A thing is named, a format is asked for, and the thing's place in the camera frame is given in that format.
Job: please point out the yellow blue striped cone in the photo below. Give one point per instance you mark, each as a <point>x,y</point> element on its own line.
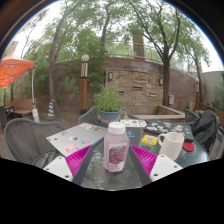
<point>51,110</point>

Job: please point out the black wall lamp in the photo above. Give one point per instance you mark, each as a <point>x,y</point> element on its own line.
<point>110,76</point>
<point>161,81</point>

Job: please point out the pink drink bottle white cap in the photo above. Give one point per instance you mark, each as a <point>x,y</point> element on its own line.
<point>116,150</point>

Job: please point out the grey wall box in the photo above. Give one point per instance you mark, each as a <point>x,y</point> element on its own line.
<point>171,100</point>

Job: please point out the slim wooden lamp post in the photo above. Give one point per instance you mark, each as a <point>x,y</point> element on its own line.
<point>197,96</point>

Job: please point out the black jacket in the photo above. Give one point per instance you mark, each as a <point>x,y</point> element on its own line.
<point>205,128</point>

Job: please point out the white cup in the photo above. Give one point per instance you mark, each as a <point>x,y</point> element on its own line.
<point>173,145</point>

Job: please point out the wooden lamp post white globe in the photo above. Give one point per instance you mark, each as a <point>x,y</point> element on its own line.
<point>83,90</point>

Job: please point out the yellow card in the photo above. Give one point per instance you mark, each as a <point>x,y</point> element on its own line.
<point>149,140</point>

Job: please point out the silver laptop with stickers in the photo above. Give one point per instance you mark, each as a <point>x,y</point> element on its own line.
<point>75,138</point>

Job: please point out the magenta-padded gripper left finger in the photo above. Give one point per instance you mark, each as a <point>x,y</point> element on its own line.
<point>76,160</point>

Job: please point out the wooden bench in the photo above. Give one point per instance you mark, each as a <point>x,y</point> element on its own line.
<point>21,105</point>

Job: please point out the small blue card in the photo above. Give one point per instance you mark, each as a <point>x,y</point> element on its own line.
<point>130,134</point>

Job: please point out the empty grey wicker chair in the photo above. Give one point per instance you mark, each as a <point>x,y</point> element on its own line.
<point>23,138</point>

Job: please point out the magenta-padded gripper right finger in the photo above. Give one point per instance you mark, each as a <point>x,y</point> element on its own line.
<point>148,160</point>

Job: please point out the green plant in blue pot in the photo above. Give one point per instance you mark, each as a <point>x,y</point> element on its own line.
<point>108,101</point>

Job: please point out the flat round red coaster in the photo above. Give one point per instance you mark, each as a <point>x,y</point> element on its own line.
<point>189,147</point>

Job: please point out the black laptop with stickers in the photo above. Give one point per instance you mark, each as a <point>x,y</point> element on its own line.
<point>166,128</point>

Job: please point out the dark wicker chair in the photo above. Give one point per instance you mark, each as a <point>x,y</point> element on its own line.
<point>4,116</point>

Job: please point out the grey wicker chair with jacket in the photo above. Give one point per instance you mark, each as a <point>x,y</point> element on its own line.
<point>218,146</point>

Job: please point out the orange patio umbrella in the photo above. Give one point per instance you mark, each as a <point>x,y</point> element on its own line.
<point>13,68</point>

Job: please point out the tree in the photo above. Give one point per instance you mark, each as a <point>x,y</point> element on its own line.
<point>53,83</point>
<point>199,76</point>
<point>105,30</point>
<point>166,86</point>

